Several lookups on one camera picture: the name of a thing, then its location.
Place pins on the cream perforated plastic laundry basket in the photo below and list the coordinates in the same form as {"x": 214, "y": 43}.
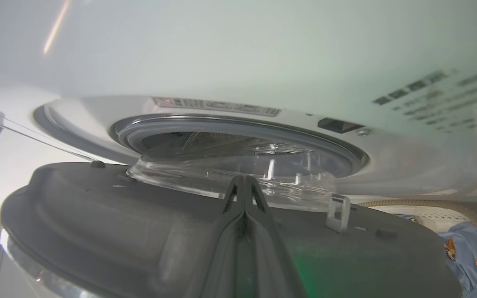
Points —
{"x": 441, "y": 215}

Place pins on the white front-load washing machine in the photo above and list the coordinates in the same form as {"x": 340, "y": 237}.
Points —
{"x": 263, "y": 49}

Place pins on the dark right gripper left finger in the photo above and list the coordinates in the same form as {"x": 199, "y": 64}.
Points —
{"x": 222, "y": 265}

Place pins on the small blue bear-print garment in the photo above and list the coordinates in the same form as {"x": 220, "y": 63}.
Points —
{"x": 406, "y": 217}

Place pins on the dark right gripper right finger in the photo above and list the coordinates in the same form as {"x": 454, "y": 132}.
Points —
{"x": 271, "y": 265}

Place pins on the long white warning label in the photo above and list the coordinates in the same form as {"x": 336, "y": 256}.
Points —
{"x": 215, "y": 106}

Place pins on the large blue bear-print garment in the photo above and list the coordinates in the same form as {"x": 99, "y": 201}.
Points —
{"x": 466, "y": 256}

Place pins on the dark round glass washer door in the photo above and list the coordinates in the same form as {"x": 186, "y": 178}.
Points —
{"x": 97, "y": 231}

